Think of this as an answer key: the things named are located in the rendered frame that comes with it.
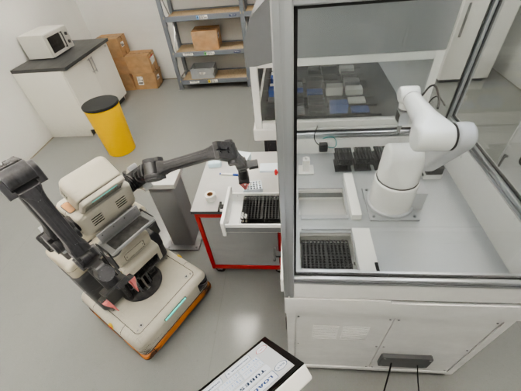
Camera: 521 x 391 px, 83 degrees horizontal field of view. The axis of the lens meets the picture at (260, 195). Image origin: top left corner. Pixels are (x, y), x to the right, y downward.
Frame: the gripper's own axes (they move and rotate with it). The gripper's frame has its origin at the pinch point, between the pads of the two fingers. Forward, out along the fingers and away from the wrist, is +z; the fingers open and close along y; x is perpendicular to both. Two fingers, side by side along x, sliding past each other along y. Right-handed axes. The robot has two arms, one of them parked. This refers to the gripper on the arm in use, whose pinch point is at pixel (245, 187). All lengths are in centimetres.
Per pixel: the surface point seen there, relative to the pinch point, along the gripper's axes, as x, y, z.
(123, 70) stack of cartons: 193, 387, 50
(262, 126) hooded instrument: -17, 53, -11
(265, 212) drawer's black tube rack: -10.4, -31.7, -8.9
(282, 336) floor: -11, -64, 81
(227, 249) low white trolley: 20, -12, 47
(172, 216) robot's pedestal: 62, 23, 41
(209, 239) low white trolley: 30.2, -9.8, 35.3
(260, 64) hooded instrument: -20, 52, -56
